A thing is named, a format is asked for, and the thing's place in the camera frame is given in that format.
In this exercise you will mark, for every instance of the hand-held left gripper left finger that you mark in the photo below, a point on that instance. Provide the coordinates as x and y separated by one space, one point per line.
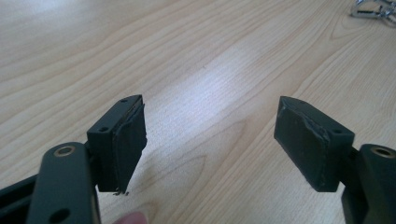
112 155

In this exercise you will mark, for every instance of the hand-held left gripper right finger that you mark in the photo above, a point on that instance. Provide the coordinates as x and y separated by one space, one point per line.
308 146

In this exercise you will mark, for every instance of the shiny metal clip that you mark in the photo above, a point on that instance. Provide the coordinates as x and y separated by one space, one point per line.
373 9

